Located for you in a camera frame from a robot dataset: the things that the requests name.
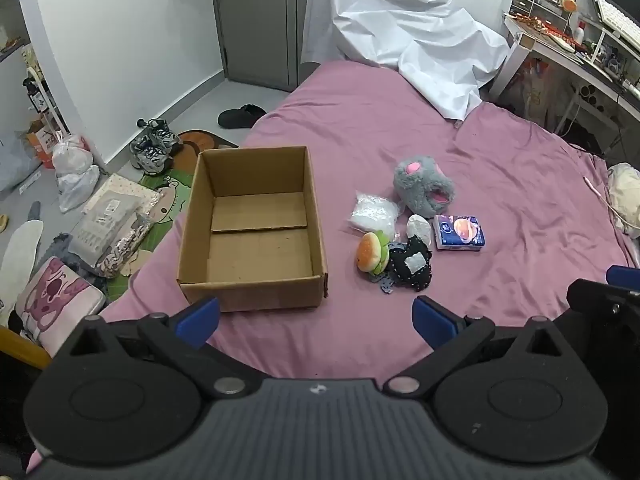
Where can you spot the dark spray bottle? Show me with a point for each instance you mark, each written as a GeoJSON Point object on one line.
{"type": "Point", "coordinates": [34, 95]}

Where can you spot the pink cartoon cushion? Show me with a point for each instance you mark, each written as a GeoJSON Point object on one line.
{"type": "Point", "coordinates": [55, 300]}

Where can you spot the clear bag of white stuffing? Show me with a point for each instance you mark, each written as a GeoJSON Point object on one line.
{"type": "Point", "coordinates": [372, 212]}

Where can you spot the grey plastic mailer bag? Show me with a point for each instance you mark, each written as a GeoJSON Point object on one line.
{"type": "Point", "coordinates": [15, 162]}

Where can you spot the black slipper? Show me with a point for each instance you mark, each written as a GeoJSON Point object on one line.
{"type": "Point", "coordinates": [240, 116]}

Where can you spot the white keyboard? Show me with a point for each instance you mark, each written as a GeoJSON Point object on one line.
{"type": "Point", "coordinates": [617, 20]}

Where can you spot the small white soft lump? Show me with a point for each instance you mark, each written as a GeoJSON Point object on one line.
{"type": "Point", "coordinates": [419, 227]}

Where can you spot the denim star patch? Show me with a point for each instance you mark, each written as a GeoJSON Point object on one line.
{"type": "Point", "coordinates": [386, 284]}

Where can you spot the orange cardboard box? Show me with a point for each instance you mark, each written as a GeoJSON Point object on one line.
{"type": "Point", "coordinates": [40, 142]}

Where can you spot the orange round lamp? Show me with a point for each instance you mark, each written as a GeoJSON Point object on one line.
{"type": "Point", "coordinates": [570, 5]}

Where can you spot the white floor rack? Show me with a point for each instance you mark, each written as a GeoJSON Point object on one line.
{"type": "Point", "coordinates": [47, 105]}

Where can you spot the white insole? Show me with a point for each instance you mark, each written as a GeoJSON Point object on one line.
{"type": "Point", "coordinates": [17, 252]}

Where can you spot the blue-grey fluffy rug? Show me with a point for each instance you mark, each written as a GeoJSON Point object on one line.
{"type": "Point", "coordinates": [65, 255]}

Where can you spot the white bottle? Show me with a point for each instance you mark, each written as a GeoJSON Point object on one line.
{"type": "Point", "coordinates": [579, 34]}

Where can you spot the yellow wooden frame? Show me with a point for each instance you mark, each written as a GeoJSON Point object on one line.
{"type": "Point", "coordinates": [22, 347]}

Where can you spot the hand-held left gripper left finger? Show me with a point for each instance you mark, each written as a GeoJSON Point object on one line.
{"type": "Point", "coordinates": [197, 320]}

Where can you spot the grey sock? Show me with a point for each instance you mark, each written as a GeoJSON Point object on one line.
{"type": "Point", "coordinates": [34, 210]}

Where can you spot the grey door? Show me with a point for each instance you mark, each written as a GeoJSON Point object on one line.
{"type": "Point", "coordinates": [255, 20]}

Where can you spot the grey sneaker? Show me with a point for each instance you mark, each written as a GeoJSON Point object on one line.
{"type": "Point", "coordinates": [147, 157]}
{"type": "Point", "coordinates": [165, 135]}

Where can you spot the cream pillow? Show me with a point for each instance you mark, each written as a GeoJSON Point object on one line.
{"type": "Point", "coordinates": [625, 195]}

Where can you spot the green cartoon floor mat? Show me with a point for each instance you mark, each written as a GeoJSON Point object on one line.
{"type": "Point", "coordinates": [170, 192]}

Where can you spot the white desk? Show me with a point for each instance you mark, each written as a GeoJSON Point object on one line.
{"type": "Point", "coordinates": [550, 50]}

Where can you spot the grey plush paw slipper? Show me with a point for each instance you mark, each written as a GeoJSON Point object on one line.
{"type": "Point", "coordinates": [415, 185]}

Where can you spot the brown cardboard box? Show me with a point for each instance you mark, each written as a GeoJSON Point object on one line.
{"type": "Point", "coordinates": [260, 255]}

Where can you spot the brown cat-shaped mat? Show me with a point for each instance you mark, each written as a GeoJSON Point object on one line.
{"type": "Point", "coordinates": [205, 141]}

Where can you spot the grey plastic package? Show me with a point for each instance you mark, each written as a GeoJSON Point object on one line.
{"type": "Point", "coordinates": [102, 225]}

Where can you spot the polka dot package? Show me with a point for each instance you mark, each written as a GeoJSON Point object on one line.
{"type": "Point", "coordinates": [120, 190]}

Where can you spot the clear white plastic bag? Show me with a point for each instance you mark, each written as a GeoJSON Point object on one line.
{"type": "Point", "coordinates": [77, 187]}

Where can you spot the white draped sheet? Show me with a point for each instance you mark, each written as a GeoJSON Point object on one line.
{"type": "Point", "coordinates": [400, 20]}

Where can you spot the blue tissue packet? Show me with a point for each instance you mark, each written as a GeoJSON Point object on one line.
{"type": "Point", "coordinates": [460, 232]}

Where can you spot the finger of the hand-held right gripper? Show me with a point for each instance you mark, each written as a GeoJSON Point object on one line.
{"type": "Point", "coordinates": [622, 276]}

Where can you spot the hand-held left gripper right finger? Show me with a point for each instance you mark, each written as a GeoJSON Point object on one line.
{"type": "Point", "coordinates": [435, 322]}

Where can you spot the cardboard scrap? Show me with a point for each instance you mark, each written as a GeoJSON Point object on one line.
{"type": "Point", "coordinates": [137, 260]}

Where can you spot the burger plush toy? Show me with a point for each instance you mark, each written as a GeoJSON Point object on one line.
{"type": "Point", "coordinates": [370, 252]}

